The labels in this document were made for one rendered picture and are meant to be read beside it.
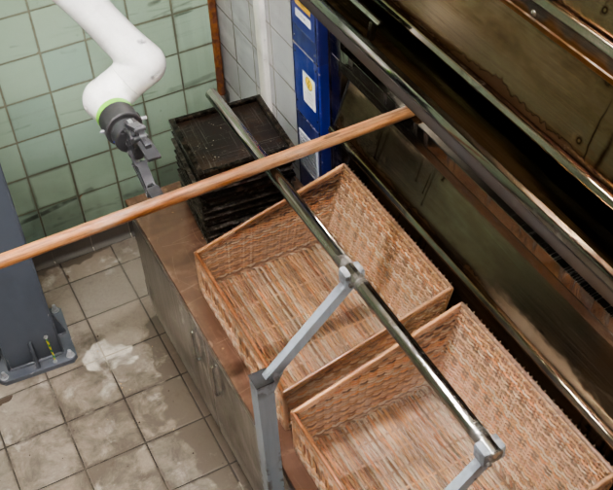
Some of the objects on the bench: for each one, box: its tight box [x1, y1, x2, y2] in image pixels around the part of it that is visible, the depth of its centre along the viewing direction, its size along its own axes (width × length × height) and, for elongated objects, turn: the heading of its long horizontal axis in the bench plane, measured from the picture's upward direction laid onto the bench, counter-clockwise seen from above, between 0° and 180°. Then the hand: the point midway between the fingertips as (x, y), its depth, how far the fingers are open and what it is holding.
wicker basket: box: [194, 163, 453, 431], centre depth 255 cm, size 49×56×28 cm
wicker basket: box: [291, 301, 613, 490], centre depth 216 cm, size 49×56×28 cm
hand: (157, 179), depth 217 cm, fingers open, 13 cm apart
